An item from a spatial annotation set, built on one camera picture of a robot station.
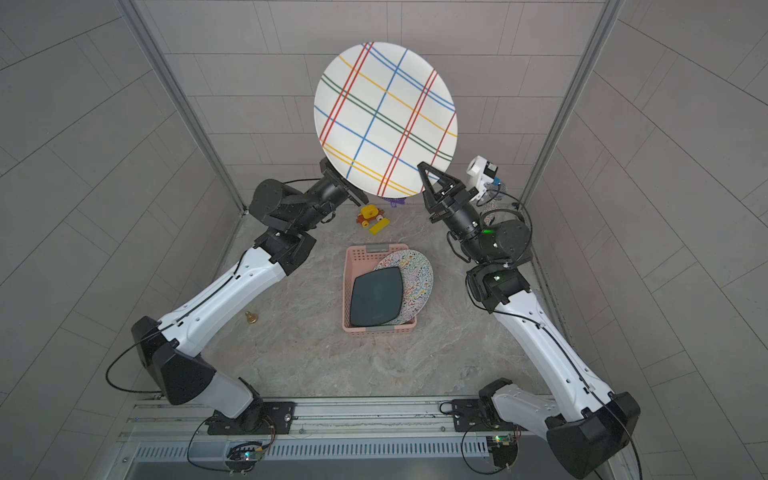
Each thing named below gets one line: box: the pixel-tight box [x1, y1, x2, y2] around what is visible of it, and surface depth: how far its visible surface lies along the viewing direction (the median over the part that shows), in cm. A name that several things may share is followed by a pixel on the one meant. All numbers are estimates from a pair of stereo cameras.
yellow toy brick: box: [369, 217, 390, 236], surface depth 113 cm
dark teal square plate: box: [350, 267, 403, 327], surface depth 93 cm
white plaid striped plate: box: [314, 42, 458, 199], surface depth 49 cm
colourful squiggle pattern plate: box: [375, 249, 434, 326], surface depth 87 cm
